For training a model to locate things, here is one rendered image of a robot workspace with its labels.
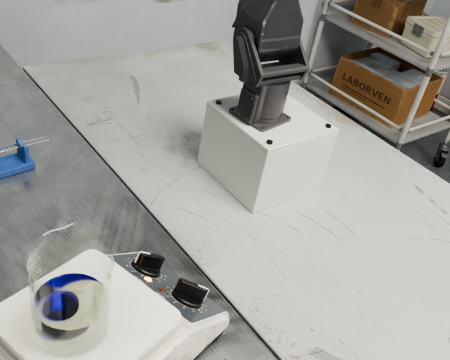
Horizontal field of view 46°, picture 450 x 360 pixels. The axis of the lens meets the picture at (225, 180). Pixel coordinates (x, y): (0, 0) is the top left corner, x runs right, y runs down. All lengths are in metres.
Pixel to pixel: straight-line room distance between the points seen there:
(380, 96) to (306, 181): 1.87
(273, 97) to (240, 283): 0.24
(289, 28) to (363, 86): 1.98
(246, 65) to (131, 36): 1.47
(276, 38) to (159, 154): 0.26
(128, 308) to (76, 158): 0.37
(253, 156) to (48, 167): 0.29
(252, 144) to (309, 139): 0.08
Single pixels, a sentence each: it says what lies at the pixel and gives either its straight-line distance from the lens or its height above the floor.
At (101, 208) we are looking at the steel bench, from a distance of 0.71.
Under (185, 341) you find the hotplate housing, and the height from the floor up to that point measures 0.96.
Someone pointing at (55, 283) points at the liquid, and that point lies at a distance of 0.45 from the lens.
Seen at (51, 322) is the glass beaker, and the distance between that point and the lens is 0.42.
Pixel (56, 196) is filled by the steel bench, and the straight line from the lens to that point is 0.73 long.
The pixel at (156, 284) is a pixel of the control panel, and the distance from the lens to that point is 0.54.
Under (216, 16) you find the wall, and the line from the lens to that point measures 2.33.
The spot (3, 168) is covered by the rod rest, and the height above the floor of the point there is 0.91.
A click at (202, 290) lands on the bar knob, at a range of 0.53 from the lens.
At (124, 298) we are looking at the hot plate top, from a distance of 0.48.
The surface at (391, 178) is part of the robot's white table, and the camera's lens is 0.91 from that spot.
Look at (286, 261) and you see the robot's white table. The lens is 0.68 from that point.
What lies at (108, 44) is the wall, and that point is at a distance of 2.10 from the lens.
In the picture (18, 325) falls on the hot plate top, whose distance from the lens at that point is 0.47.
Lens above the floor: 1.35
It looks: 35 degrees down
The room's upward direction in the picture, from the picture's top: 11 degrees clockwise
